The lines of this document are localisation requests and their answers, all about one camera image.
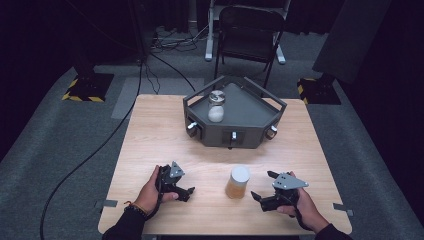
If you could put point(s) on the person's left hand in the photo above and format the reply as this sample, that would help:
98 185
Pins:
148 198

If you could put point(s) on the grey floor mat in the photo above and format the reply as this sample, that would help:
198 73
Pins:
130 100

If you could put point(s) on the white-lidded amber jar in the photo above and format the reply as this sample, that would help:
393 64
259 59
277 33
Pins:
237 185

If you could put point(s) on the dark tilted panel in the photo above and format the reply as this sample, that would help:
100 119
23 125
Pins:
350 36

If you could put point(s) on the grey floor tape strip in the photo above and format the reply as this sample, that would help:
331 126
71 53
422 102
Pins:
106 203
343 209

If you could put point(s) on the black folding chair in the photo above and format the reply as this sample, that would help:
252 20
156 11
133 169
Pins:
250 30

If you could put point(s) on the dark grey corner rack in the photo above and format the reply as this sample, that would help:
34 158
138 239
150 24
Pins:
246 110

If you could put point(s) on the black stand pole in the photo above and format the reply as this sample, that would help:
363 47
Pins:
141 30

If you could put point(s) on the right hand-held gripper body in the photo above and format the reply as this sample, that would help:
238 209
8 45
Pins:
286 196

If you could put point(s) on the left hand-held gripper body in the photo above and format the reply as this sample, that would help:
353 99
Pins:
168 181

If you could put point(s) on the silver-lidded glass jar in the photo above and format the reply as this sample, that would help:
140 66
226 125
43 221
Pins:
216 111

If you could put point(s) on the person's right hand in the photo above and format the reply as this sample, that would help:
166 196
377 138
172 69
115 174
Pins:
308 213

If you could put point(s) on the striped black stand base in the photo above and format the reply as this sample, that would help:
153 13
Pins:
90 88
320 91

